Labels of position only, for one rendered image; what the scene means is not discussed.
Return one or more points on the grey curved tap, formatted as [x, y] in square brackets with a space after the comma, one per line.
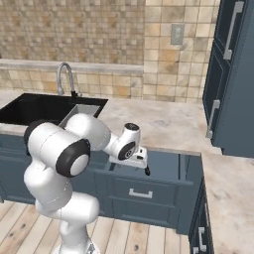
[61, 74]

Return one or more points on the grey wall socket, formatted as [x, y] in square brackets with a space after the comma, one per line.
[177, 34]

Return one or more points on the dark blue lower drawer front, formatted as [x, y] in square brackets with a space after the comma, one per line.
[142, 211]

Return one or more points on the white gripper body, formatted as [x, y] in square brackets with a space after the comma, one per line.
[134, 159]

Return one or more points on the dark blue open drawer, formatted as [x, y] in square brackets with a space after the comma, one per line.
[165, 185]

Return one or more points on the dark blue corner cupboard run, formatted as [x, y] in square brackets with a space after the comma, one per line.
[198, 211]

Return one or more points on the tall dark blue cupboard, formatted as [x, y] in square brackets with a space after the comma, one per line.
[236, 99]

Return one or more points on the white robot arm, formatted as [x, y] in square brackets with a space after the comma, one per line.
[49, 149]

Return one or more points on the black sink basin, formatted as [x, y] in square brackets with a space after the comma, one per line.
[29, 107]

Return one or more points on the dark blue sink cupboard run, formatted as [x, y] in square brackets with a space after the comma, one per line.
[13, 165]

